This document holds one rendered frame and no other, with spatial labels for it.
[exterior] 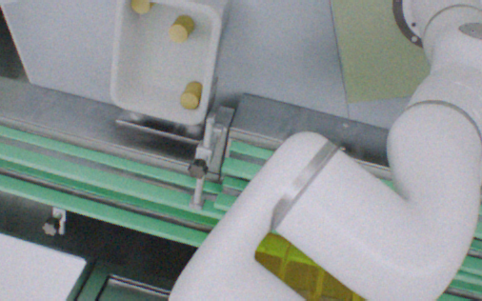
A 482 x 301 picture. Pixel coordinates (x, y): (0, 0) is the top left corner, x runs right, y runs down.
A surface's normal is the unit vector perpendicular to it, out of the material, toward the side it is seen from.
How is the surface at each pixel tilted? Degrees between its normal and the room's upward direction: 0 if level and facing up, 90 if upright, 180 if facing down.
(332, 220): 31
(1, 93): 90
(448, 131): 80
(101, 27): 0
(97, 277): 90
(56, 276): 90
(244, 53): 0
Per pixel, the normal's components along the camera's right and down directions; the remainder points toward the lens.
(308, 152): 0.12, -0.56
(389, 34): -0.16, 0.50
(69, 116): 0.16, -0.81
